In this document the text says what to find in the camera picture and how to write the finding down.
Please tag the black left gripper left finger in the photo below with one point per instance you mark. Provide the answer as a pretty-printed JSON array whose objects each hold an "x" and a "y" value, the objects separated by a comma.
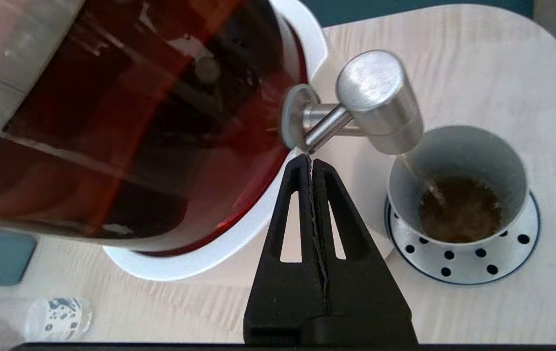
[{"x": 287, "y": 297}]

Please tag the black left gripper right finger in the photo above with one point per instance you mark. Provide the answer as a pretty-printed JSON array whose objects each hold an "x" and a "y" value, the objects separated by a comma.
[{"x": 361, "y": 292}]

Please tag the grey plastic cup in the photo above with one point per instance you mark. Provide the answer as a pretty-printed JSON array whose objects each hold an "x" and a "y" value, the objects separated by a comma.
[{"x": 458, "y": 156}]

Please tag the silver metal dispenser tap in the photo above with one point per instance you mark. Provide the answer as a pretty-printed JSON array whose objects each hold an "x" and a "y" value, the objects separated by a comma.
[{"x": 375, "y": 92}]

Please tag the large blue perforated drip tray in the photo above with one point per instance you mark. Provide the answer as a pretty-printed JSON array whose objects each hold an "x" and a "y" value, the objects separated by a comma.
[{"x": 468, "y": 265}]

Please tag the clear plastic bottle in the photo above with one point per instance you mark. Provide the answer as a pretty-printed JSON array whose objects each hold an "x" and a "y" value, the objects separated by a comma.
[{"x": 58, "y": 319}]

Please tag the large dispenser with dark tea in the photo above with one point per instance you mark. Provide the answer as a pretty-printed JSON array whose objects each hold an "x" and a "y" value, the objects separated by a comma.
[{"x": 112, "y": 122}]

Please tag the blue booth sofa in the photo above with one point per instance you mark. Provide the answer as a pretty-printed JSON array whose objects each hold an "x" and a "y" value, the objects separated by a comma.
[{"x": 405, "y": 9}]

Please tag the small blue tissue box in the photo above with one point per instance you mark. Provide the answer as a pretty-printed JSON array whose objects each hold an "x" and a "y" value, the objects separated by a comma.
[{"x": 2, "y": 258}]

